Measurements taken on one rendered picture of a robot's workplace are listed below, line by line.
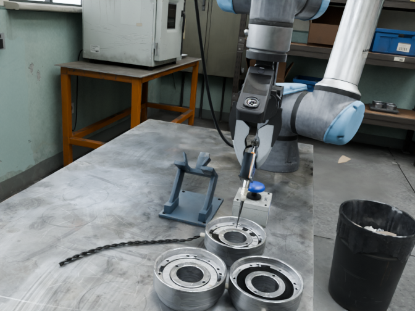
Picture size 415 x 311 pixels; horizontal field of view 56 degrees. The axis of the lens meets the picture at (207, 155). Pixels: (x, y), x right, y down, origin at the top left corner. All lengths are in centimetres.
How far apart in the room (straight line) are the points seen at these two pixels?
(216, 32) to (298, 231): 373
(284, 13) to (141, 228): 45
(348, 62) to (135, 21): 200
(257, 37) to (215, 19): 372
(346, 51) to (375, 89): 360
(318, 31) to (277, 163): 300
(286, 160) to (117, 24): 202
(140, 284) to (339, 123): 60
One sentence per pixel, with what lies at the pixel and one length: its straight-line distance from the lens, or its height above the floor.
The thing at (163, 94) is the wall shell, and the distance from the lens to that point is 490.
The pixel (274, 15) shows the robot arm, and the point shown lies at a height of 119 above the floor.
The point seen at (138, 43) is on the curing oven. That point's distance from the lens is 283.
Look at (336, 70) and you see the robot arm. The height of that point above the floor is 109.
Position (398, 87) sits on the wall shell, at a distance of 466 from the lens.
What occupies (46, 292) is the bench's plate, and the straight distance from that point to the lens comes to 62.
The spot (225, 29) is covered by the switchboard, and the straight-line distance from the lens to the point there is 438.
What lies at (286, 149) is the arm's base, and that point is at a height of 86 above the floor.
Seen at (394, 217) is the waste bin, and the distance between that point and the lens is 203.
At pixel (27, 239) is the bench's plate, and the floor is 80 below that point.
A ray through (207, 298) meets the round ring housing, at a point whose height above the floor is 83.
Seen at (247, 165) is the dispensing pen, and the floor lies 93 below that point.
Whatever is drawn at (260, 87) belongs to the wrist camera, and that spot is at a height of 108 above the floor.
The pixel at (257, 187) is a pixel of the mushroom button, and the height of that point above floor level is 87.
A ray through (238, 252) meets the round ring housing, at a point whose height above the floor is 83.
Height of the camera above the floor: 118
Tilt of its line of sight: 20 degrees down
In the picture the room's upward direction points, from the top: 6 degrees clockwise
